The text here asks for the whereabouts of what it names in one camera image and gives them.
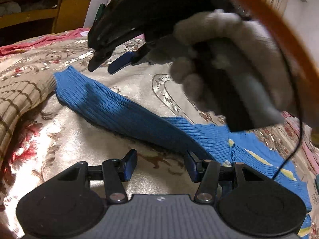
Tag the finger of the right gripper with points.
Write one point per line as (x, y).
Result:
(99, 62)
(131, 58)

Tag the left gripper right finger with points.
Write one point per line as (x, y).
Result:
(206, 173)

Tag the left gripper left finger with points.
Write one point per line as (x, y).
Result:
(115, 172)

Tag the blue striped knit sweater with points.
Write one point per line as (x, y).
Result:
(107, 109)

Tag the grey gloved right hand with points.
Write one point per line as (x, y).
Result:
(230, 42)

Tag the green bottle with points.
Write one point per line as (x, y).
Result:
(100, 11)

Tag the floral satin bedspread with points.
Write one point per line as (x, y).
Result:
(95, 155)

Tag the wooden desk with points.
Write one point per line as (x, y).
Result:
(23, 19)

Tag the checked beige bamboo mat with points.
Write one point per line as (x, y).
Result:
(18, 96)

